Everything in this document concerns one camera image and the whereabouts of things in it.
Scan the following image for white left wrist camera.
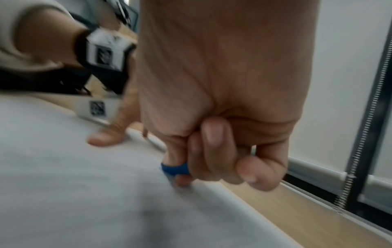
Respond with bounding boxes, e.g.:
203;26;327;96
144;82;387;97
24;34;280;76
74;96;122;125

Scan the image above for black left wristband with markers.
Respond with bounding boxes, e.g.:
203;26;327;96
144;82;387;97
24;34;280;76
73;28;138;95

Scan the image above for person's left forearm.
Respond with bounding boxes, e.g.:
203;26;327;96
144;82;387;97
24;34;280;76
15;4;90;68

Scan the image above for white paper sheet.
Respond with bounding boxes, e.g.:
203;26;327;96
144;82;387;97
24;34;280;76
0;95;303;248

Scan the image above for narrow white roller blind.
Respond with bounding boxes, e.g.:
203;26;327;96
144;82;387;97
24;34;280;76
358;174;392;215

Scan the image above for wooden desk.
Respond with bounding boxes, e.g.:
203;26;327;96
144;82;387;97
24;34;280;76
29;24;392;248

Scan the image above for metal bead chain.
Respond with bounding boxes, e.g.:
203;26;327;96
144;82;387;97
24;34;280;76
333;40;392;214

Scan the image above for wide white roller blind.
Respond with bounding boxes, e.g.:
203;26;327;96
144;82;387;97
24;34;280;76
286;0;392;184

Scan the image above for person's black trousers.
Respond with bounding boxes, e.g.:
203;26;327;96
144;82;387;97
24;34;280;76
0;63;93;96

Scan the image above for blue eraser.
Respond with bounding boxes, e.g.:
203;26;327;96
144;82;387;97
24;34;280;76
160;161;190;178

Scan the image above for person's left hand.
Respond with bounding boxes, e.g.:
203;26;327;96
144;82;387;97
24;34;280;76
87;51;150;147

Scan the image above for person's right hand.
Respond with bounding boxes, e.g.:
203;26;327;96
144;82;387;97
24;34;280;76
136;0;321;192

